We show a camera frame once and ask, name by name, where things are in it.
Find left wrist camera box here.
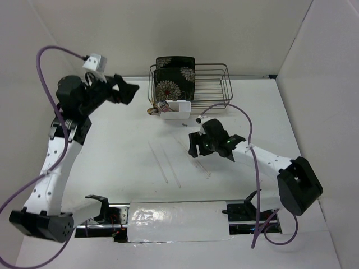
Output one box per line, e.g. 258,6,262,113
82,53,107,73

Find black floral plate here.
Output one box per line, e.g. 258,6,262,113
154,67,196,101
155,56,195,69

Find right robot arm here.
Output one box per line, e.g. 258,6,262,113
188,117,323,220

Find rear black floral plate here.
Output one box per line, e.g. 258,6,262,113
155,56,195,69

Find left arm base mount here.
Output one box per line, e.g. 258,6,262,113
75,194,130,243

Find front black floral plate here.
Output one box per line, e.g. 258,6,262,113
154,67,196,101

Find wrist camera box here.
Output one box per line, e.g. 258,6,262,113
196,115,211,135
82,53,107,73

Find white cutlery caddy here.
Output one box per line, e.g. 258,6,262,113
159,100,192,120

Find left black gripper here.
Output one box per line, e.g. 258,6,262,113
80,71,140,115

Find grey wire dish rack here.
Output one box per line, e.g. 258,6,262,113
148,62,233,115

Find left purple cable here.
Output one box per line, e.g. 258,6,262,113
0,46,90,268

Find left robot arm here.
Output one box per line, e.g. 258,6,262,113
9,75,140,243

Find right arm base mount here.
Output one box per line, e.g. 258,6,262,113
222,191,281,235

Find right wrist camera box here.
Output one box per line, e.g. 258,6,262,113
196,115,211,135

